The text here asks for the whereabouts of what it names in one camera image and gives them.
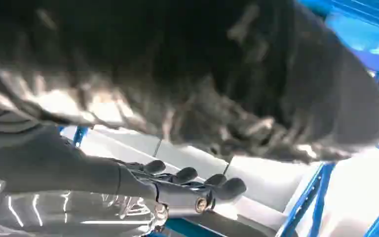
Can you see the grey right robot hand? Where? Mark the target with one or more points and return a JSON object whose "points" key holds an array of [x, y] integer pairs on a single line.
{"points": [[62, 170]]}

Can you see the person by blue rack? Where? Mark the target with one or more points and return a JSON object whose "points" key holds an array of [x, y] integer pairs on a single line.
{"points": [[209, 65]]}

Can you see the blue metal shelf rack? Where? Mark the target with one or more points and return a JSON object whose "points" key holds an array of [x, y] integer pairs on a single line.
{"points": [[310, 193]]}

